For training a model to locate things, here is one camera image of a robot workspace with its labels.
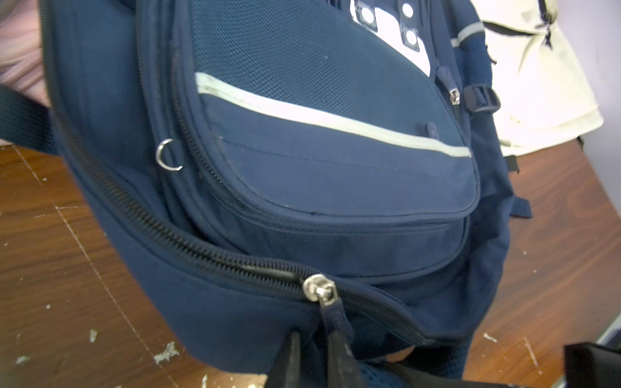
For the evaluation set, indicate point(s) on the navy blue backpack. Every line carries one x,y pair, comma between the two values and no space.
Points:
265,167

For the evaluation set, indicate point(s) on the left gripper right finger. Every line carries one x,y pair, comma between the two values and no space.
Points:
343,368

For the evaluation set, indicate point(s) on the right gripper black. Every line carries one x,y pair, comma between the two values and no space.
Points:
589,365

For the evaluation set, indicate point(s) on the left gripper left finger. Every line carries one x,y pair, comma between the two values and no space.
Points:
285,372

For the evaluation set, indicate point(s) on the pink backpack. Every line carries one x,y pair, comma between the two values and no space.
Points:
24,96

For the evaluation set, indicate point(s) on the cream canvas backpack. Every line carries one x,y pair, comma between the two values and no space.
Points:
546,99

